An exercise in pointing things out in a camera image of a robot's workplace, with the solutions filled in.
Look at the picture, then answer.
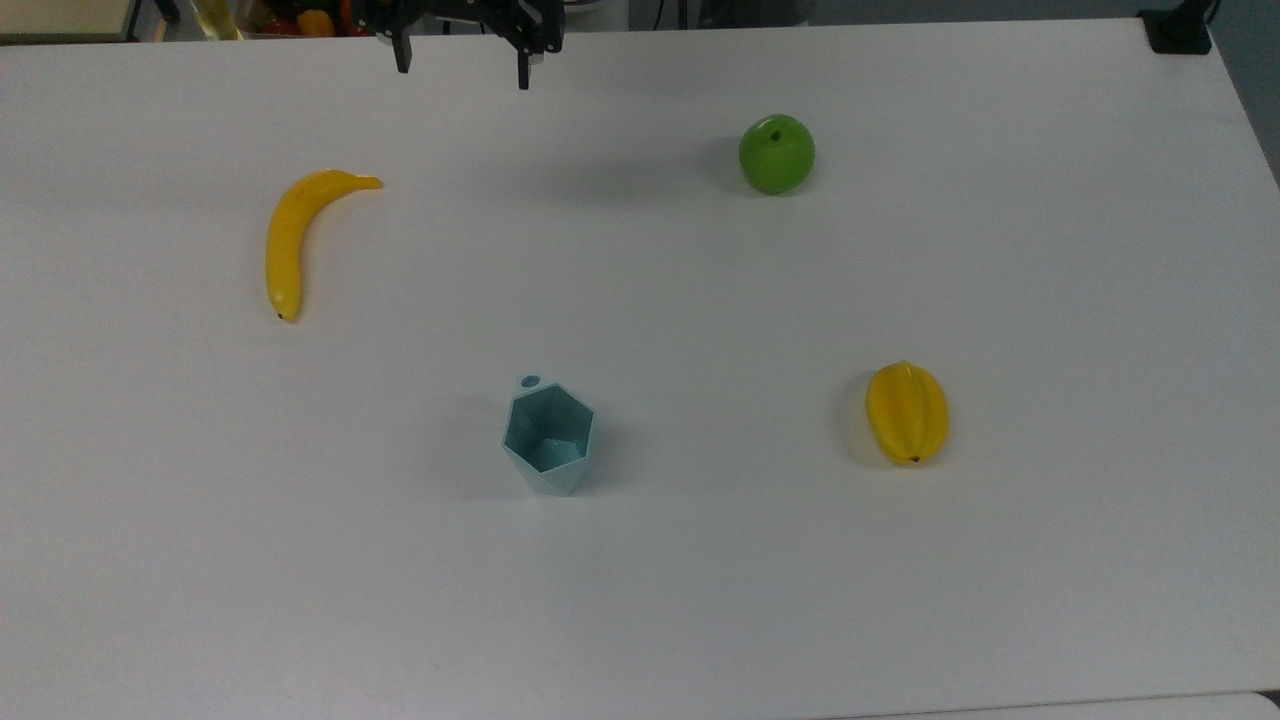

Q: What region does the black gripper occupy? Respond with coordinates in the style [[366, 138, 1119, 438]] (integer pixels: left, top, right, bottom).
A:
[[354, 0, 567, 92]]

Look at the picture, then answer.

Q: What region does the light blue hexagonal mug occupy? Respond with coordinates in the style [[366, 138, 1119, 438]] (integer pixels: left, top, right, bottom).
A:
[[501, 374, 598, 498]]

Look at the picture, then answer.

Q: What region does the yellow plastic banana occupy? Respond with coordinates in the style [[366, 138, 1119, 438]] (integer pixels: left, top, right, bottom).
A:
[[264, 169, 384, 324]]

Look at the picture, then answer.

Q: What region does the green plastic apple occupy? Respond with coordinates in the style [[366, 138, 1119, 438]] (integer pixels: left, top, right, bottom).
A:
[[738, 113, 817, 196]]

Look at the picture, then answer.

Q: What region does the wooden box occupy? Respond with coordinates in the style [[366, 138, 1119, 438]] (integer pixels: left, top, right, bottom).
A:
[[0, 0, 143, 44]]

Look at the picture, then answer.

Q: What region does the yellow plastic starfruit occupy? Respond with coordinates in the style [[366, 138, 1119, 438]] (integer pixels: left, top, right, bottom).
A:
[[864, 360, 950, 467]]

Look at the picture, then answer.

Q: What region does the black table clamp base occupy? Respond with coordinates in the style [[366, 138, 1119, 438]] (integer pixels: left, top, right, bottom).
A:
[[1139, 0, 1219, 56]]

